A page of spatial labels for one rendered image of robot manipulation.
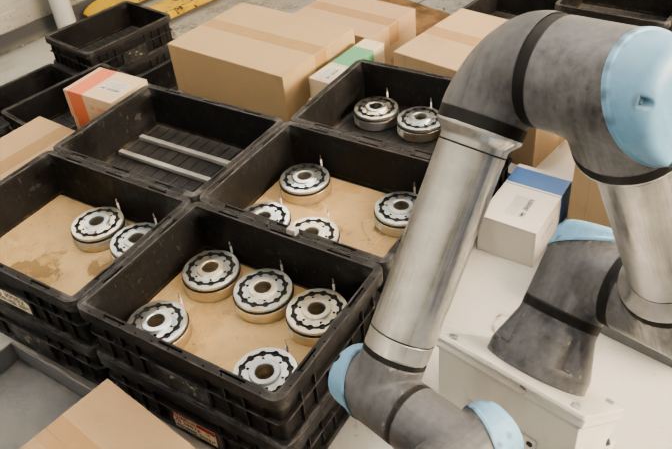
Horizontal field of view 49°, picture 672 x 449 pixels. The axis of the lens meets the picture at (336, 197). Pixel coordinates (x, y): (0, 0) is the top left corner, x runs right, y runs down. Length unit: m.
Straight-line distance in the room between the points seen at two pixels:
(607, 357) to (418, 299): 0.65
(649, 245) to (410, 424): 0.32
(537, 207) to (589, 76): 0.85
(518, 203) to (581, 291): 0.49
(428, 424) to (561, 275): 0.38
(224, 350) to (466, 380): 0.39
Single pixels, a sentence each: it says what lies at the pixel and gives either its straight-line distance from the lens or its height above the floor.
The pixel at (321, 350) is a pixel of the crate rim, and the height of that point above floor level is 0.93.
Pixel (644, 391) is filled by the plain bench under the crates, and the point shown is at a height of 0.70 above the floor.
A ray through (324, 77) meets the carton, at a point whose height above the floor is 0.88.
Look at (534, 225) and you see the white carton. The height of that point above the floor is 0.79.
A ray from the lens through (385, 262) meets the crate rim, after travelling 1.18.
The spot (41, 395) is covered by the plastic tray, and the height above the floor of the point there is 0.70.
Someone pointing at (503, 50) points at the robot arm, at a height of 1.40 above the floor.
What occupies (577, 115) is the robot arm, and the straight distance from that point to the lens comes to 0.70.
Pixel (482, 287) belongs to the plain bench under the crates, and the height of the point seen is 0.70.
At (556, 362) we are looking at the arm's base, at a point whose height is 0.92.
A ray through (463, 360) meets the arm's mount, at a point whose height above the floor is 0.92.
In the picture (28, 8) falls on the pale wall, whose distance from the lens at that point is 4.68.
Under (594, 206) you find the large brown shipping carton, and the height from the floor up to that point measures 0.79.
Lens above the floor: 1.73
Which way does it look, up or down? 37 degrees down
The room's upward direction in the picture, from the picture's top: 6 degrees counter-clockwise
